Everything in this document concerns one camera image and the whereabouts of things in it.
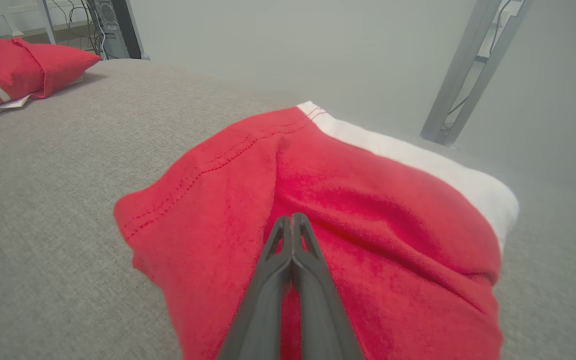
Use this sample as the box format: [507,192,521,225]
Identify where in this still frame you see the red shorts with white stripe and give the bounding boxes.
[113,101,520,360]

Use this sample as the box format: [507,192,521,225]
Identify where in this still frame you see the dark grey computer tower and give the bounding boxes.
[88,0,151,61]

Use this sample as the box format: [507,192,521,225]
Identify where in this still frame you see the grey fabric sofa surface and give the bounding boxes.
[0,59,576,360]

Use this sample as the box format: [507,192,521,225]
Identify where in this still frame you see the grey metal partition post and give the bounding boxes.
[420,0,536,147]

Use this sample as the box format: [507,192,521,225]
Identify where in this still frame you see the red Bulls basketball jersey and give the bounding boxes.
[0,36,103,120]

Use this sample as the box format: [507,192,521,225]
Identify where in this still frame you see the white shelf frame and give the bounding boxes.
[0,0,58,46]

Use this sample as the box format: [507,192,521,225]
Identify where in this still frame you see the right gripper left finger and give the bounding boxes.
[216,215,295,360]

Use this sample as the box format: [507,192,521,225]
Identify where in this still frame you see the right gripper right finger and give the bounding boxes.
[291,213,365,360]

